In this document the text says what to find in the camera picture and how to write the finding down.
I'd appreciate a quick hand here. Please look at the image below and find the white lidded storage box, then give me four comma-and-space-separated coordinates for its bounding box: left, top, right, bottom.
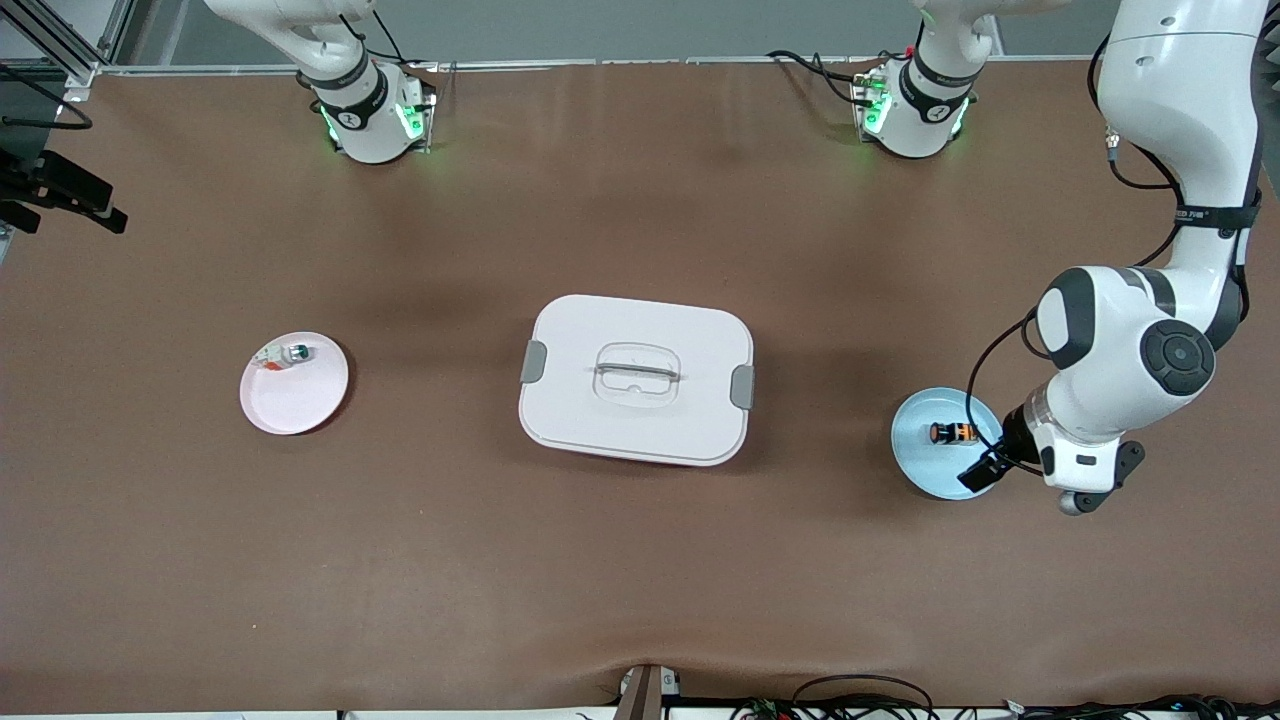
518, 294, 756, 468

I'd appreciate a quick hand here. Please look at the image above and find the aluminium frame corner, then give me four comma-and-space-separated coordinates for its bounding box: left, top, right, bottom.
0, 0, 136, 81

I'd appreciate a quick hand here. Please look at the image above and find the black cable tangle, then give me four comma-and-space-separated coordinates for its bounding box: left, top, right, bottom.
1000, 693, 1280, 720

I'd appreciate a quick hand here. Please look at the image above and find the black looped cable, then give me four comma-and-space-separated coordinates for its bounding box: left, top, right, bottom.
730, 675, 936, 720

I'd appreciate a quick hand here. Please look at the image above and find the brown table mat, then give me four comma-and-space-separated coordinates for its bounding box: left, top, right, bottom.
0, 58, 1280, 713

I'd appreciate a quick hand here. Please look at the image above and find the pink round plate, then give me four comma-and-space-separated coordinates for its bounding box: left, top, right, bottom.
240, 332, 350, 436

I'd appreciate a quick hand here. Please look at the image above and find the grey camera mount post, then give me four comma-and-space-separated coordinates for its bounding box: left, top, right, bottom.
612, 663, 683, 720

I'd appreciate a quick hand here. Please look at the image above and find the black base cable bundle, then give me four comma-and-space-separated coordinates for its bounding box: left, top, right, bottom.
340, 5, 436, 101
768, 48, 886, 109

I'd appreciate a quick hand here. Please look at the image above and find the light blue round plate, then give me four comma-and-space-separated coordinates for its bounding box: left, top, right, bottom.
891, 387, 1008, 501

